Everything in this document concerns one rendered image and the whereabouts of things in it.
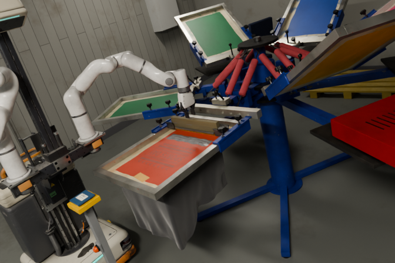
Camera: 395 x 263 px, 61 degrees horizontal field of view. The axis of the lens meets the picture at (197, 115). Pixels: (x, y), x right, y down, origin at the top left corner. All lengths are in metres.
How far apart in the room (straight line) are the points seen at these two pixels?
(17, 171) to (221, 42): 2.25
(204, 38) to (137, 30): 2.42
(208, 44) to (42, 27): 2.41
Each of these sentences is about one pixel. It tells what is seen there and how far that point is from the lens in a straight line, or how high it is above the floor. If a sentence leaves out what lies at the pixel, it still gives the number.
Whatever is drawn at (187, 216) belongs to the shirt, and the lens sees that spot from 1.95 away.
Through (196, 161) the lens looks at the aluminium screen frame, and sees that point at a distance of 1.79.
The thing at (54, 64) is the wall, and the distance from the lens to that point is 4.99.
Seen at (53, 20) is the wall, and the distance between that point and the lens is 5.06.
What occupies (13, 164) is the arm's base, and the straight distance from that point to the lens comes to 1.98.
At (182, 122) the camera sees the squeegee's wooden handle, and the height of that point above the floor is 1.03.
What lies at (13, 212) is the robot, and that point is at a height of 0.75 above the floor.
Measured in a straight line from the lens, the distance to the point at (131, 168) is 2.02.
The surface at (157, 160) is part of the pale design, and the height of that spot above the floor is 0.96.
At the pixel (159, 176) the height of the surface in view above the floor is 0.96.
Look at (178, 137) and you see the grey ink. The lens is 2.18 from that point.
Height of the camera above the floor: 1.84
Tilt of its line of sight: 21 degrees down
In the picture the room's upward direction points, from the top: 15 degrees counter-clockwise
